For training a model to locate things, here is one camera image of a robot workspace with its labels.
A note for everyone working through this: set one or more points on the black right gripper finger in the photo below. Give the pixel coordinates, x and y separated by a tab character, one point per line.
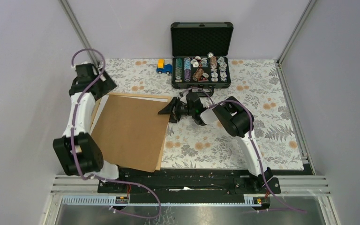
167	109
175	115

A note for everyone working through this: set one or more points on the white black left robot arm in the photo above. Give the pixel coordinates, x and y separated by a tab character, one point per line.
77	152

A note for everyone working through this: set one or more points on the floral patterned table cloth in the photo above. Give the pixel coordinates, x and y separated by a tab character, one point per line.
255	83

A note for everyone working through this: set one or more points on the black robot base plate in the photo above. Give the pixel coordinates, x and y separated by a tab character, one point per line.
185	186

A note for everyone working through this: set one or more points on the brown frame backing board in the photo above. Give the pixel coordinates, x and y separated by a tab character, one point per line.
130	133

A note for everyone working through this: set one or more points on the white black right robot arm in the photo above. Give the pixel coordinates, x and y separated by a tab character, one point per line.
237	121

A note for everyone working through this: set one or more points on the light wooden picture frame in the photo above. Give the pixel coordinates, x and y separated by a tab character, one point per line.
136	94

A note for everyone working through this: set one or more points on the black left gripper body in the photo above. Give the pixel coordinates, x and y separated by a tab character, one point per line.
105	86

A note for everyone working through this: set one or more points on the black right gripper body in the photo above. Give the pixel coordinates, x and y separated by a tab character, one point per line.
185	109

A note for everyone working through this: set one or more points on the black poker chip case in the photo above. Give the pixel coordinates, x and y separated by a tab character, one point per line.
199	51

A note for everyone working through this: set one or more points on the blue toy block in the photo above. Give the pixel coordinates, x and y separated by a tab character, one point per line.
164	69

